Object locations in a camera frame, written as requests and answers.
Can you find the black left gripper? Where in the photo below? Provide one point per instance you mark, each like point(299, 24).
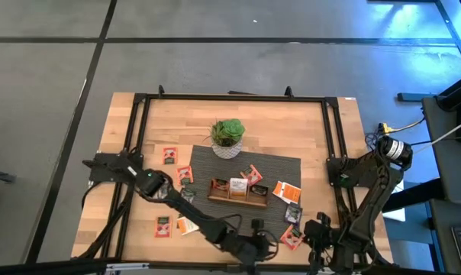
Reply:
point(249, 248)

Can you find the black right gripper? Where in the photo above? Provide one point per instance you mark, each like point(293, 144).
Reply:
point(326, 240)

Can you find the wooden tea organizer tray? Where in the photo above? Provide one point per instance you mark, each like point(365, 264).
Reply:
point(238, 201)

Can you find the white orange Tazo tea packet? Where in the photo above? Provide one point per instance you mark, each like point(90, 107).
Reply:
point(184, 226)
point(291, 194)
point(238, 187)

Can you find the grey woven placemat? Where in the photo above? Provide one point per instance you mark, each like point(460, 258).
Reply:
point(215, 168)

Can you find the potted green succulent plant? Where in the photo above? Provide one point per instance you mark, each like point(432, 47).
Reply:
point(228, 131)

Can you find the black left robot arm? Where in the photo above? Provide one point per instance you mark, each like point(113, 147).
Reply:
point(192, 214)

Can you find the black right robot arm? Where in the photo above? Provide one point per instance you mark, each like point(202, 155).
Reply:
point(371, 198)

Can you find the white paper sign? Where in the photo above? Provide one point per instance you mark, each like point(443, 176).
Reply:
point(396, 215)

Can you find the black desk leg bar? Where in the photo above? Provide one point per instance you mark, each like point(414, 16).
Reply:
point(421, 193)

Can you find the dark grey desk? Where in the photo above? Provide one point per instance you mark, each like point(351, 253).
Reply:
point(442, 244)
point(444, 172)

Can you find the yellow power plug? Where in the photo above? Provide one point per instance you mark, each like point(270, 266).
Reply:
point(385, 128)

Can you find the blue-grey metal bar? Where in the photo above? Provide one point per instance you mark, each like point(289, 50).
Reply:
point(410, 97)

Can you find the black slanted beam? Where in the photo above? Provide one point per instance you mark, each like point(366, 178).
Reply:
point(455, 95)

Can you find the black metal crossbar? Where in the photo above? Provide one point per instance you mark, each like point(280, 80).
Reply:
point(43, 270)

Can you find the silver metal bracket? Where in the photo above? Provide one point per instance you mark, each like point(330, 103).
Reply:
point(339, 271)
point(127, 266)

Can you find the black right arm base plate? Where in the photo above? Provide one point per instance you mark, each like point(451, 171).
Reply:
point(333, 182)

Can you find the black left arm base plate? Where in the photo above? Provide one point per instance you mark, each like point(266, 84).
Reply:
point(97, 173)

